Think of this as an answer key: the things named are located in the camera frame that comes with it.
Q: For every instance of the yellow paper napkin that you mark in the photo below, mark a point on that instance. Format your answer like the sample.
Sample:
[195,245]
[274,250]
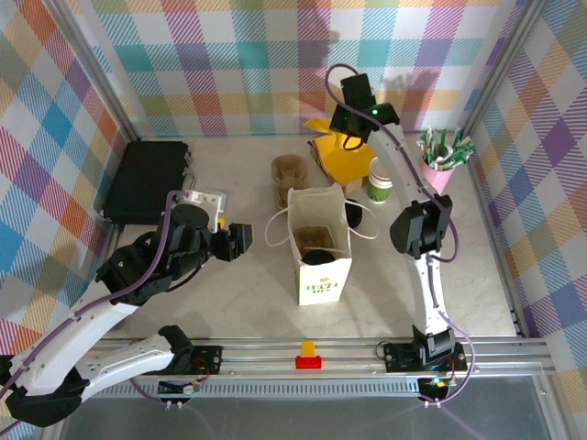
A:
[344,160]

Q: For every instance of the black plastic cup lid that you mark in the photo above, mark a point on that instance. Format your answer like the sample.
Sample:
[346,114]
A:
[318,257]

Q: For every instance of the white green printed paper bag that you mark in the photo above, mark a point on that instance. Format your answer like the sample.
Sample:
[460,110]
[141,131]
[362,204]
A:
[321,286]

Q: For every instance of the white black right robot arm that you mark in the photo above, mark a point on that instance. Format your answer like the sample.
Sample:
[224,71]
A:
[426,293]

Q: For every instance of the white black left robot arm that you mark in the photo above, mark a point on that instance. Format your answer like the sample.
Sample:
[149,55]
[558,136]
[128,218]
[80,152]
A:
[124,359]

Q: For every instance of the white paper coffee cup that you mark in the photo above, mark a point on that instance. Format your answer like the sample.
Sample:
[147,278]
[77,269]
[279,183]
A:
[379,190]

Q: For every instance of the brown cardboard napkin holder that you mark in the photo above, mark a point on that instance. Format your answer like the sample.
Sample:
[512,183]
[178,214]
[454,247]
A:
[351,185]

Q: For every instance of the green white wrapped straw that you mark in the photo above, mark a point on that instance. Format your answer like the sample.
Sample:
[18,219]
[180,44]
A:
[463,149]
[457,139]
[425,144]
[442,144]

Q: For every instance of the black flat case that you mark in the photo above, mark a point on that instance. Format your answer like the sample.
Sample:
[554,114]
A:
[142,183]

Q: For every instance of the brown pulp cup carrier stack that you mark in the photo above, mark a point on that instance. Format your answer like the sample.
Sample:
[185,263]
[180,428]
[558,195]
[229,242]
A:
[289,169]

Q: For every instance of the black plastic lid stack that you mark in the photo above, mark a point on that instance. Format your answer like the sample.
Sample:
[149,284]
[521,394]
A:
[354,214]

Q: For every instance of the pink cup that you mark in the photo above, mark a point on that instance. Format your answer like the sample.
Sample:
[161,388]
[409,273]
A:
[438,181]

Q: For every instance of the small green circuit board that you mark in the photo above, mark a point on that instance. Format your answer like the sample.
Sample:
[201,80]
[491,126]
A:
[181,387]
[435,383]

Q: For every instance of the yellow plastic block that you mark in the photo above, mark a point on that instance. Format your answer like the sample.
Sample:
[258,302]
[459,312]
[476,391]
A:
[308,348]

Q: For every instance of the red plastic block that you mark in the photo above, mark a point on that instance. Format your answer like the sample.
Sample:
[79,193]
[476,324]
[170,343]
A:
[308,363]

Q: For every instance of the aluminium frame post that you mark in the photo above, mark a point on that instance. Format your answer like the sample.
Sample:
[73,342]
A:
[97,69]
[500,69]

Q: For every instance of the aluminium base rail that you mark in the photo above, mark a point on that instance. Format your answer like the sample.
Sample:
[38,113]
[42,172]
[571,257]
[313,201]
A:
[357,355]

